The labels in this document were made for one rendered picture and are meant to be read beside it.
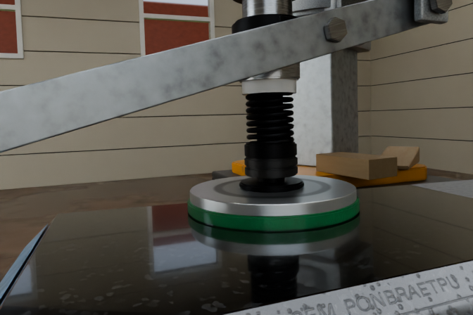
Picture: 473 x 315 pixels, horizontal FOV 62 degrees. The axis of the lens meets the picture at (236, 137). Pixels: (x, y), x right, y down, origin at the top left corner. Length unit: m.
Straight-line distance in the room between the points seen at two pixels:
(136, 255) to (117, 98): 0.15
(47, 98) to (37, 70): 6.10
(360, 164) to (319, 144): 0.25
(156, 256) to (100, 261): 0.05
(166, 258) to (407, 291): 0.19
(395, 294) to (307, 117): 0.97
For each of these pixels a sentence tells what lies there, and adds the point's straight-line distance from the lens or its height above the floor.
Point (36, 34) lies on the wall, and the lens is 6.57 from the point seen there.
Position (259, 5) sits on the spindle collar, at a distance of 0.50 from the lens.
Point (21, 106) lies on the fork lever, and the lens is 0.39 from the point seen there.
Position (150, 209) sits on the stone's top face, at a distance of 0.54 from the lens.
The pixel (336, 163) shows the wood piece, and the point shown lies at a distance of 1.08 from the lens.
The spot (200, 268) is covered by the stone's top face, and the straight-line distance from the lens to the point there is 0.33.
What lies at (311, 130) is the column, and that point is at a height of 0.89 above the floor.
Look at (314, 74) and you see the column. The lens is 1.24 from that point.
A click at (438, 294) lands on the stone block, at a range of 0.34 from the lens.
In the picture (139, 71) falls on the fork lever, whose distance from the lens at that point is 0.39.
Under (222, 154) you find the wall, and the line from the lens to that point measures 6.77.
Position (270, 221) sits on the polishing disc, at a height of 0.83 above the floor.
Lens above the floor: 0.94
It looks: 3 degrees down
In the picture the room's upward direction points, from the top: 2 degrees counter-clockwise
